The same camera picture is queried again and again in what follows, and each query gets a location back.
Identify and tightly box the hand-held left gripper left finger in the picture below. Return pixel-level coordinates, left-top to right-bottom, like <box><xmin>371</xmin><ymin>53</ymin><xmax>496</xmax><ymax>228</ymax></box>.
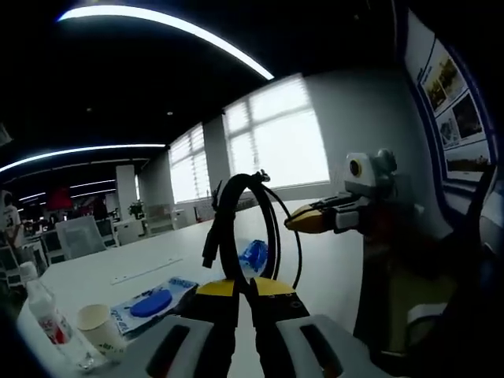
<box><xmin>143</xmin><ymin>277</ymin><xmax>241</xmax><ymax>378</ymax></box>

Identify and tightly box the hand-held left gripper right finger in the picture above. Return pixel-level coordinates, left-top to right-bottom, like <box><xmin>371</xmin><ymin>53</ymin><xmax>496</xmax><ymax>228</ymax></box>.
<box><xmin>248</xmin><ymin>276</ymin><xmax>375</xmax><ymax>378</ymax></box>

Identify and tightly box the blue printed packet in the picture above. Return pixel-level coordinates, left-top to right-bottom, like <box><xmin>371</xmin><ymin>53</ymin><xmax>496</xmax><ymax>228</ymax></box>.
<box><xmin>109</xmin><ymin>275</ymin><xmax>198</xmax><ymax>336</ymax></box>

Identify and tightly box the blue tissue pack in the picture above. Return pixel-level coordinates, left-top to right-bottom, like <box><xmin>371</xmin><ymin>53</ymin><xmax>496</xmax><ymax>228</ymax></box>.
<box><xmin>237</xmin><ymin>238</ymin><xmax>273</xmax><ymax>276</ymax></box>

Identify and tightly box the white paper cup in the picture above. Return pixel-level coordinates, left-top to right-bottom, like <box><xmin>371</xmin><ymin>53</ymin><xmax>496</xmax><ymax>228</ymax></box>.
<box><xmin>76</xmin><ymin>303</ymin><xmax>128</xmax><ymax>362</ymax></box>

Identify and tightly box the black cable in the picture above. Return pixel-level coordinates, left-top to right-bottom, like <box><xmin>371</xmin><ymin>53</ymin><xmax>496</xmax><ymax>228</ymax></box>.
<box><xmin>201</xmin><ymin>169</ymin><xmax>304</xmax><ymax>291</ymax></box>

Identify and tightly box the clear water bottle red label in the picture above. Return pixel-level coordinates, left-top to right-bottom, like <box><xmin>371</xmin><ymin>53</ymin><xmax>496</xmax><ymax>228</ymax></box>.
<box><xmin>18</xmin><ymin>261</ymin><xmax>102</xmax><ymax>372</ymax></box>

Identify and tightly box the wide window with blinds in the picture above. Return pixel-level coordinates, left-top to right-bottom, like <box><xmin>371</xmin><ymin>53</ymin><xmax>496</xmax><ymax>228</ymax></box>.
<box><xmin>222</xmin><ymin>74</ymin><xmax>331</xmax><ymax>188</ymax></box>

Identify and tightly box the white low cabinet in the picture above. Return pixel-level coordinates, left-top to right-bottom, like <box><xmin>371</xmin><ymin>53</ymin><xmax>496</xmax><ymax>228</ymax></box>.
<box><xmin>113</xmin><ymin>217</ymin><xmax>147</xmax><ymax>246</ymax></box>

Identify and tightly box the white chest device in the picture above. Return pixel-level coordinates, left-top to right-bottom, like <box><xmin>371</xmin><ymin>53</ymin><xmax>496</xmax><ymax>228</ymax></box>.
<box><xmin>478</xmin><ymin>184</ymin><xmax>504</xmax><ymax>253</ymax></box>

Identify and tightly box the narrow window with blinds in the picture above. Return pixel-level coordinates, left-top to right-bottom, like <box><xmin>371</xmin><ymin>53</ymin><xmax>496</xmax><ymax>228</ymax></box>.
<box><xmin>168</xmin><ymin>124</ymin><xmax>212</xmax><ymax>205</ymax></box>

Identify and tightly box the potted green plant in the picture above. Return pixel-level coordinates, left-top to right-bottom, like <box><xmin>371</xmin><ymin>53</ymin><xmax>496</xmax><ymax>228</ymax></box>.
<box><xmin>128</xmin><ymin>199</ymin><xmax>146</xmax><ymax>221</ymax></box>

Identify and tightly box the grey mesh office chair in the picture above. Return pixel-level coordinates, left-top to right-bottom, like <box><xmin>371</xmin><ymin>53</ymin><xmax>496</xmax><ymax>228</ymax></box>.
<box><xmin>54</xmin><ymin>215</ymin><xmax>108</xmax><ymax>261</ymax></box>

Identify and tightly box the person's body in black shirt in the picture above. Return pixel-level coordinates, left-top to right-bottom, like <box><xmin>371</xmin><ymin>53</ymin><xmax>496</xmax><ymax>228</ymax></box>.
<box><xmin>432</xmin><ymin>165</ymin><xmax>504</xmax><ymax>378</ymax></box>

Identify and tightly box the red hanging banner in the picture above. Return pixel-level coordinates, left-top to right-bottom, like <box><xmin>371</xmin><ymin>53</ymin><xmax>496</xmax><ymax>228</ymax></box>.
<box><xmin>46</xmin><ymin>187</ymin><xmax>75</xmax><ymax>210</ymax></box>

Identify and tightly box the long ceiling light strip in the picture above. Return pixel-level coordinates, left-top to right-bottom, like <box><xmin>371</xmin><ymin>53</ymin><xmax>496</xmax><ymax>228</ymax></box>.
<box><xmin>57</xmin><ymin>4</ymin><xmax>276</xmax><ymax>81</ymax></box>
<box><xmin>0</xmin><ymin>143</ymin><xmax>167</xmax><ymax>174</ymax></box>

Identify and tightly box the blue white wall poster board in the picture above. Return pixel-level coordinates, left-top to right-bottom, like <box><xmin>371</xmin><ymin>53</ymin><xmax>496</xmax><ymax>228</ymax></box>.
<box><xmin>399</xmin><ymin>9</ymin><xmax>495</xmax><ymax>186</ymax></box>

